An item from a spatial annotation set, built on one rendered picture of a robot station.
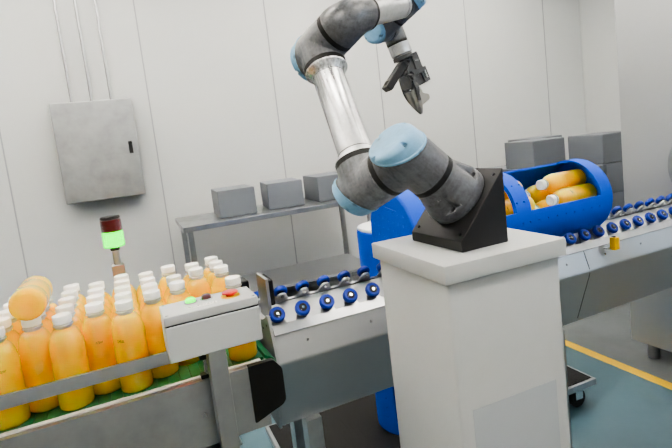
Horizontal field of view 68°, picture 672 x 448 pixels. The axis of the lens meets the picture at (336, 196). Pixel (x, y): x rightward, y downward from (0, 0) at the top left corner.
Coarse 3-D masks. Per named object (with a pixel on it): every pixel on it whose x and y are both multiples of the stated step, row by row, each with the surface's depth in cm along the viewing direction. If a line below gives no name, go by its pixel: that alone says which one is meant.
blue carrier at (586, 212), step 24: (528, 168) 192; (552, 168) 201; (576, 168) 196; (408, 192) 159; (600, 192) 182; (384, 216) 165; (408, 216) 151; (528, 216) 168; (552, 216) 172; (576, 216) 178; (600, 216) 185
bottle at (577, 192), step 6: (570, 186) 188; (576, 186) 187; (582, 186) 187; (588, 186) 188; (594, 186) 189; (558, 192) 184; (564, 192) 183; (570, 192) 183; (576, 192) 184; (582, 192) 185; (588, 192) 186; (594, 192) 188; (558, 198) 182; (564, 198) 182; (570, 198) 183; (576, 198) 184; (582, 198) 185
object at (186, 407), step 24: (264, 360) 124; (192, 384) 116; (240, 384) 121; (264, 384) 123; (96, 408) 109; (120, 408) 110; (144, 408) 112; (168, 408) 114; (192, 408) 116; (240, 408) 121; (264, 408) 124; (24, 432) 103; (48, 432) 104; (72, 432) 106; (96, 432) 108; (120, 432) 110; (144, 432) 112; (168, 432) 114; (192, 432) 117; (216, 432) 119; (240, 432) 122
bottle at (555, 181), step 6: (552, 174) 188; (558, 174) 188; (564, 174) 189; (570, 174) 190; (576, 174) 191; (582, 174) 192; (546, 180) 186; (552, 180) 186; (558, 180) 186; (564, 180) 187; (570, 180) 189; (576, 180) 190; (582, 180) 191; (552, 186) 186; (558, 186) 187; (564, 186) 188
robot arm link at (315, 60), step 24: (312, 24) 130; (312, 48) 129; (336, 48) 128; (312, 72) 129; (336, 72) 127; (336, 96) 124; (336, 120) 122; (360, 120) 123; (336, 144) 122; (360, 144) 119; (336, 168) 120; (360, 168) 114; (336, 192) 118; (360, 192) 114; (384, 192) 112
